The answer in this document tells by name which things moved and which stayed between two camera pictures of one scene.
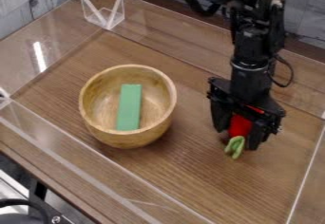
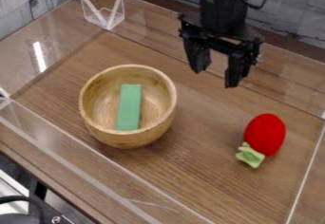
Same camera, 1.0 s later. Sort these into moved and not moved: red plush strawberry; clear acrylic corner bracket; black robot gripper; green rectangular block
Moved: black robot gripper; red plush strawberry
Not moved: clear acrylic corner bracket; green rectangular block
